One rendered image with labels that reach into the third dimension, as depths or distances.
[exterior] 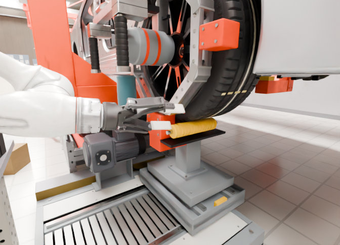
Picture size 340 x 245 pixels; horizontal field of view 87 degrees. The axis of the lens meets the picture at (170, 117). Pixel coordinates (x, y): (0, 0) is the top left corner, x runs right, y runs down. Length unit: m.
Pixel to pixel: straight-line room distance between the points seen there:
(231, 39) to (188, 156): 0.60
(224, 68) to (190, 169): 0.58
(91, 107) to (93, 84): 0.71
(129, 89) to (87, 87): 0.37
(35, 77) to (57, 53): 0.57
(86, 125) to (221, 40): 0.41
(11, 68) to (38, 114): 0.19
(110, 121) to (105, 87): 0.72
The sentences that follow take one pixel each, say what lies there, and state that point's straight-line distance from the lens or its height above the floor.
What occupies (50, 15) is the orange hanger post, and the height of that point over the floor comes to 1.03.
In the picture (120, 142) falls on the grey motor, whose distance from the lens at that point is 1.09.
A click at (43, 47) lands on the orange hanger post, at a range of 1.14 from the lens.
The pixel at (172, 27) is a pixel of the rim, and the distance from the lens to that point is 0.91.
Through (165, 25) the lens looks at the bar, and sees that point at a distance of 0.84.
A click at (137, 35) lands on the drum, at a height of 0.88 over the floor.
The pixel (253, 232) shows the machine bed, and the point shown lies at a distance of 0.99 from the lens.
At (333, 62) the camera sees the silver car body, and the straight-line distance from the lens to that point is 0.52.
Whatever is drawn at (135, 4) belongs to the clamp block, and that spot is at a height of 0.93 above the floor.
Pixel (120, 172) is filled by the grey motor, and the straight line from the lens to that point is 1.31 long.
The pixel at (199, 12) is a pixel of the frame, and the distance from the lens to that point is 0.62.
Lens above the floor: 0.74
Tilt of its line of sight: 13 degrees down
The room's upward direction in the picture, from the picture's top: straight up
